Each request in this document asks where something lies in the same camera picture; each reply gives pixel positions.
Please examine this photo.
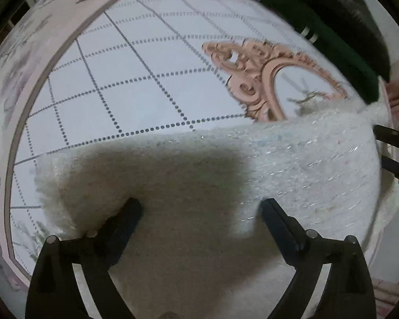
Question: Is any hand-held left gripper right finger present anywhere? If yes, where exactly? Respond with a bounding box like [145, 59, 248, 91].
[259, 198, 377, 319]

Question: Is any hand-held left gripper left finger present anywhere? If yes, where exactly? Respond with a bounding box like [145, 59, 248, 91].
[25, 198, 143, 319]

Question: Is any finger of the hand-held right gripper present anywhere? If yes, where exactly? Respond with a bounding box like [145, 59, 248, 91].
[379, 156, 399, 188]
[374, 124, 399, 150]

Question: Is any white tweed jacket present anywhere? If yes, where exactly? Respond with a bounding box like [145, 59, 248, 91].
[35, 101, 399, 319]

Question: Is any black and green jacket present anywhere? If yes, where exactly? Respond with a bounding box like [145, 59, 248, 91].
[241, 0, 391, 103]

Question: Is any lattice patterned mat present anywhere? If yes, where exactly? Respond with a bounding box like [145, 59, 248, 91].
[0, 0, 391, 293]

